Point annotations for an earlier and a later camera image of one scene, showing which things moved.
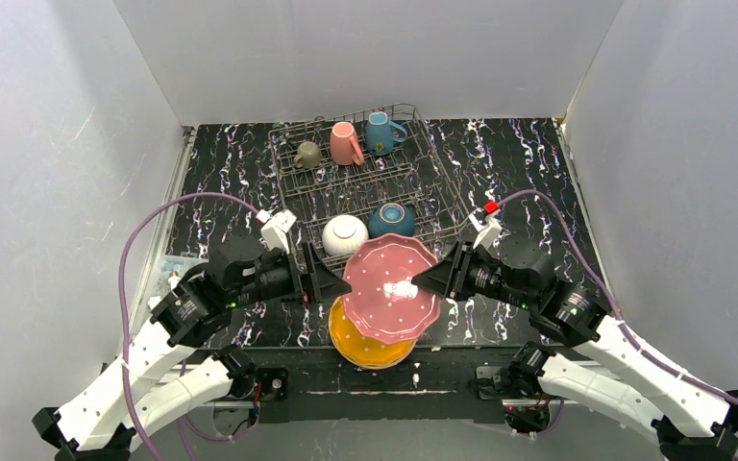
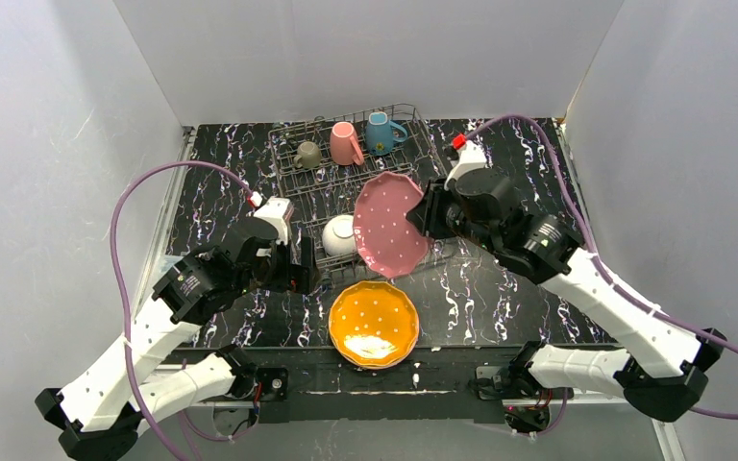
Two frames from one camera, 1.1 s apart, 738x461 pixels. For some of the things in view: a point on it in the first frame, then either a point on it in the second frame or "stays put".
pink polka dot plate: (385, 305) -> (386, 239)
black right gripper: (459, 272) -> (432, 212)
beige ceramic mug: (308, 156) stays put
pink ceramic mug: (344, 145) stays put
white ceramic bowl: (343, 234) stays put
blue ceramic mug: (381, 133) stays put
